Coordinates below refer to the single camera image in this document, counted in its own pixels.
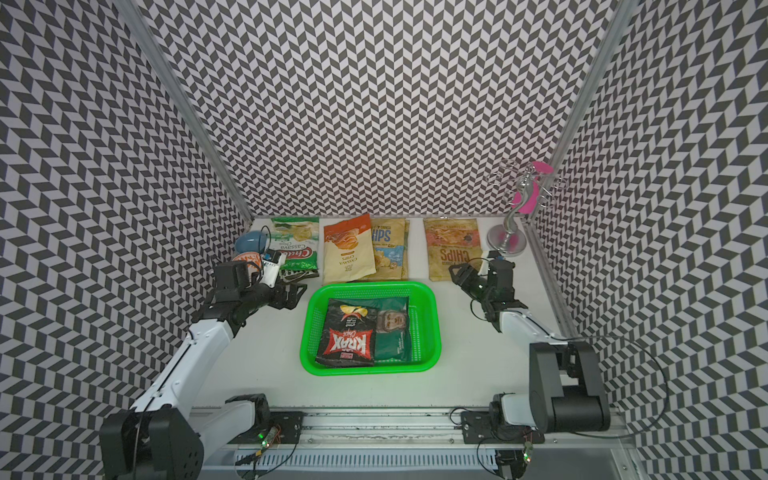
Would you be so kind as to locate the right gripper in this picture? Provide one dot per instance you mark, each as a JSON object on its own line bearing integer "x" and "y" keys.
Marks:
{"x": 465, "y": 275}

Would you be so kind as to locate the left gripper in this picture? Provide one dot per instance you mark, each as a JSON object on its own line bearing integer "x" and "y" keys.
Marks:
{"x": 279, "y": 301}

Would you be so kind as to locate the tan orange CHIPS bag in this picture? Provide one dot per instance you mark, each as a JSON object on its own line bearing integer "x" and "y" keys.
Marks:
{"x": 451, "y": 241}

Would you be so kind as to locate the black red Krax chips bag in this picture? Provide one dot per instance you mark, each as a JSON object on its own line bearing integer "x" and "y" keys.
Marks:
{"x": 348, "y": 336}

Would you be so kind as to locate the orange cassava chips bag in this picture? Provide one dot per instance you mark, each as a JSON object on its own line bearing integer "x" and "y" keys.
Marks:
{"x": 348, "y": 250}

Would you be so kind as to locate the green REAL chips bag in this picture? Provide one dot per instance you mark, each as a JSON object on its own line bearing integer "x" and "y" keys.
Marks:
{"x": 393, "y": 337}

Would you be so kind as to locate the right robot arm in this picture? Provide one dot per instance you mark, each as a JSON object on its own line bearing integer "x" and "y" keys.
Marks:
{"x": 566, "y": 392}

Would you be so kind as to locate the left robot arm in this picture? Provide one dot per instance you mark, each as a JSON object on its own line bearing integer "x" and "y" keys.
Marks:
{"x": 155, "y": 438}

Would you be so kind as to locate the green white Chulo chips bag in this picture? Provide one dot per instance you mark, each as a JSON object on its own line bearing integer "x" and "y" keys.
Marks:
{"x": 297, "y": 238}

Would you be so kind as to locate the green plastic basket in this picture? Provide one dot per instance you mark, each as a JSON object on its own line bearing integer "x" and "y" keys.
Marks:
{"x": 424, "y": 326}

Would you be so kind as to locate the yellow blue CHIPS bag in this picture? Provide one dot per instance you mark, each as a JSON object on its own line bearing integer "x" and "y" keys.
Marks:
{"x": 390, "y": 243}

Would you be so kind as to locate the orange patterned bowl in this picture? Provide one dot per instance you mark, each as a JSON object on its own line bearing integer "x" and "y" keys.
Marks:
{"x": 250, "y": 257}

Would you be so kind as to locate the blue bowl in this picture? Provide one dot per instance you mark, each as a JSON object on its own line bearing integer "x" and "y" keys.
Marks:
{"x": 252, "y": 241}

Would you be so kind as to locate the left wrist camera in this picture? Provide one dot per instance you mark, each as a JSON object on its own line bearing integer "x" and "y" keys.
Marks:
{"x": 272, "y": 262}

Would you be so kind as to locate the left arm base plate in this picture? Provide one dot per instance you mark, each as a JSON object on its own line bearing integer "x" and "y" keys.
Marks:
{"x": 286, "y": 424}

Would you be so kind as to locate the aluminium front rail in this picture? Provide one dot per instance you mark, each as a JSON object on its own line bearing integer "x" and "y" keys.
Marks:
{"x": 369, "y": 428}

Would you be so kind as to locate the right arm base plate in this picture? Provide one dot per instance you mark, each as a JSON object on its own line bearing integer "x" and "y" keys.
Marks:
{"x": 487, "y": 426}

